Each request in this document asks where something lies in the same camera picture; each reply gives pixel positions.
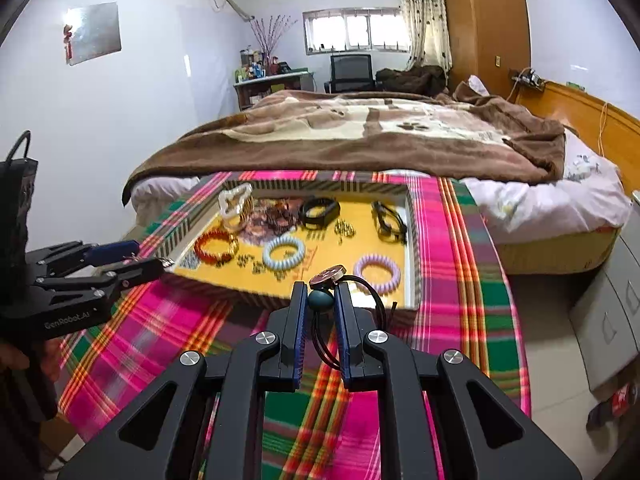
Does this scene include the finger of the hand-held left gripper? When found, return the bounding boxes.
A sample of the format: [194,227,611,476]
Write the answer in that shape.
[32,256,175,306]
[25,240,142,281]

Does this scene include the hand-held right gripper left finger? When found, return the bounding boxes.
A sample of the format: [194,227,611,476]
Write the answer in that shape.
[57,281,308,480]

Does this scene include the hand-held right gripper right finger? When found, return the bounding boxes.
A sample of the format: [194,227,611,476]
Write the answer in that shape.
[334,282,583,480]

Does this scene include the black beaded hair tie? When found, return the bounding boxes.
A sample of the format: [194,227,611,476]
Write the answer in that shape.
[307,266,403,368]

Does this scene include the red and gold bead bracelet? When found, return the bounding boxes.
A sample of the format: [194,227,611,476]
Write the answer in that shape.
[194,229,240,267]

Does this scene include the lilac spiral hair tie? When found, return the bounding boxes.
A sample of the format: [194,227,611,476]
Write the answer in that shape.
[353,254,402,295]

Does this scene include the yellow striped cardboard tray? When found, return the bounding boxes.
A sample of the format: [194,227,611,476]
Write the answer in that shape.
[150,170,421,317]

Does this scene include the grey-blue spiral hair tie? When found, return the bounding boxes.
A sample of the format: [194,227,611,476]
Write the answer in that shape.
[262,235,307,271]

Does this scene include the black elastic hair ties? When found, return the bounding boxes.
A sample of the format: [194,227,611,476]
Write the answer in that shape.
[371,201,408,245]

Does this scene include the person's left hand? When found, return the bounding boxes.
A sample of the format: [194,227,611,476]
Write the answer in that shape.
[41,342,65,383]

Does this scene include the pink green plaid cloth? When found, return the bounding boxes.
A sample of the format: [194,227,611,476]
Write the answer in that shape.
[55,170,532,480]

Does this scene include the black wristband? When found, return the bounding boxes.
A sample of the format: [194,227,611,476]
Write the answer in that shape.
[299,196,342,231]

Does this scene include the pearly white hair claw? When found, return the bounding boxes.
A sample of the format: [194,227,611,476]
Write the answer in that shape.
[218,183,254,231]

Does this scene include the brown beige blanket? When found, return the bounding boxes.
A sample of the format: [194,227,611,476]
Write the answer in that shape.
[122,80,568,206]

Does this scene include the tan bed base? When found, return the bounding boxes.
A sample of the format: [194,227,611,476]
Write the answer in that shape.
[495,225,621,276]

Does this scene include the group of desk bottles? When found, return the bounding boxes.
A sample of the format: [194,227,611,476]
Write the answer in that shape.
[235,47,293,81]

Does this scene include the white desk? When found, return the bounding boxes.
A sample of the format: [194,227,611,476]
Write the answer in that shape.
[233,71,317,111]

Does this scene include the dark brown blanket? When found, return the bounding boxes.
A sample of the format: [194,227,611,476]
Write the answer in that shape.
[375,65,447,95]

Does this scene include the black office chair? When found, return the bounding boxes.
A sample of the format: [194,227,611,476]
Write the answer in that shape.
[324,53,377,93]

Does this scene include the purple decorative branches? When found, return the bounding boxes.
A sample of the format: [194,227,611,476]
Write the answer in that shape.
[250,15,298,63]

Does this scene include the grey nightstand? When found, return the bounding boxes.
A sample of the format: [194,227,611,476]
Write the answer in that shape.
[570,232,640,393]

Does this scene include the red black slipper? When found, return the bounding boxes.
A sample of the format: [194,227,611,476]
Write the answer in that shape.
[587,382,633,431]

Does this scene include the window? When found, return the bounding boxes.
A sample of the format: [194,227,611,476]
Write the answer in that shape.
[302,7,406,54]

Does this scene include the power strip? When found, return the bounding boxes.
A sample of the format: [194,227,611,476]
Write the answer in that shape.
[512,69,545,90]

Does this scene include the spotted cream curtain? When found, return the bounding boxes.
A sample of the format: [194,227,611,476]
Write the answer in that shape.
[395,0,453,78]

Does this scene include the wooden headboard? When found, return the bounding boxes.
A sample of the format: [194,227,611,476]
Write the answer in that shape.
[512,77,640,191]

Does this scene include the wooden wardrobe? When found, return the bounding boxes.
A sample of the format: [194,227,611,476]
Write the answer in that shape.
[439,0,532,98]

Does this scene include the black cable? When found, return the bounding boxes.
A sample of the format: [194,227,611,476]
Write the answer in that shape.
[0,130,32,163]

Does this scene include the silver wall poster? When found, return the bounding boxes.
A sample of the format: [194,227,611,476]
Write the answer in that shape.
[62,2,122,67]

